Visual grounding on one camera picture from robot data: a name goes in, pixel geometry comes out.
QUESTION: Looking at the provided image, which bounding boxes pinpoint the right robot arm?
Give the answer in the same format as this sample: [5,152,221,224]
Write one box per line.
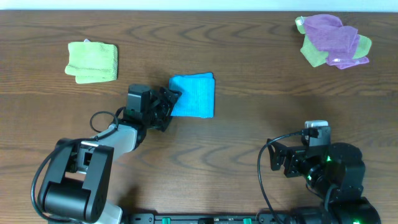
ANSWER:
[267,139,381,224]

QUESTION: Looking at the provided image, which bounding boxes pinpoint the folded green cloth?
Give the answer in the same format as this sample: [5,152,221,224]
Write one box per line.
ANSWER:
[65,39,118,84]

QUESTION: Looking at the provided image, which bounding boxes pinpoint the purple crumpled cloth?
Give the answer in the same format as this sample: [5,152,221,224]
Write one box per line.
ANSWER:
[303,14,370,70]

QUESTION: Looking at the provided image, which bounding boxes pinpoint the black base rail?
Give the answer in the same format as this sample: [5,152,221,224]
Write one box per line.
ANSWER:
[121,212,299,224]

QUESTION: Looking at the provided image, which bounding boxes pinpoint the green crumpled cloth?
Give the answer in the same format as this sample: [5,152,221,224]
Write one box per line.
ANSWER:
[294,16,373,68]

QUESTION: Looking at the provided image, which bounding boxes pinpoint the blue microfiber cloth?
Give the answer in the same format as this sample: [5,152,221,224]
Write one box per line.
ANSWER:
[169,72,215,118]

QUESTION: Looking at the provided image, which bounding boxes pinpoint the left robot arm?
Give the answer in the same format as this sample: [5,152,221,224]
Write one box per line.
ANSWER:
[30,84,182,223]

